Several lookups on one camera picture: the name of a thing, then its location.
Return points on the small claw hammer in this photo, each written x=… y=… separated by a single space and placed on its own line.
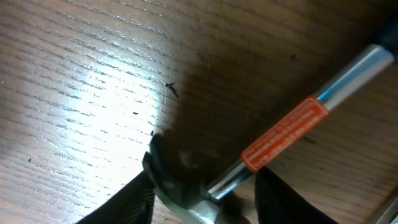
x=203 y=203

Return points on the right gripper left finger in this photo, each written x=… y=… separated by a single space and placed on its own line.
x=133 y=204

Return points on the chrome combination wrench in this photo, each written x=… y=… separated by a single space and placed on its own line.
x=385 y=213

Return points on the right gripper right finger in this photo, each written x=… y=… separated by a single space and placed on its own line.
x=278 y=203

